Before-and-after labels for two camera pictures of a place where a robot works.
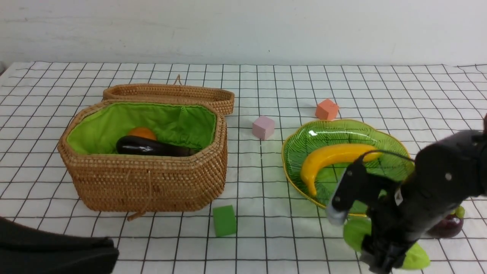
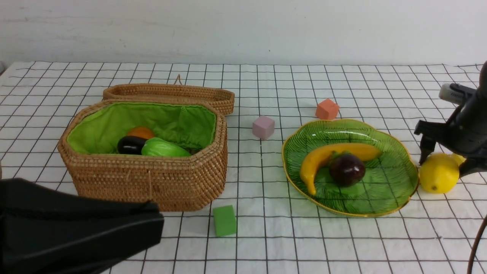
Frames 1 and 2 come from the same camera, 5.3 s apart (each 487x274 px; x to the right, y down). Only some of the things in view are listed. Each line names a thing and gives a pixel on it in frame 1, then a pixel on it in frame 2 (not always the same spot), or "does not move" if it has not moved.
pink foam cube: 263,127 does not move
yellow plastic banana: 322,156 does not move
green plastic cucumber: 357,228 → 157,146
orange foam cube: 327,110 does not move
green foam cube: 225,220 does not move
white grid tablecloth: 261,224 does not move
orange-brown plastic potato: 142,131 does not move
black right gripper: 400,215 → 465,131
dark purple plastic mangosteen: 449,226 → 346,169
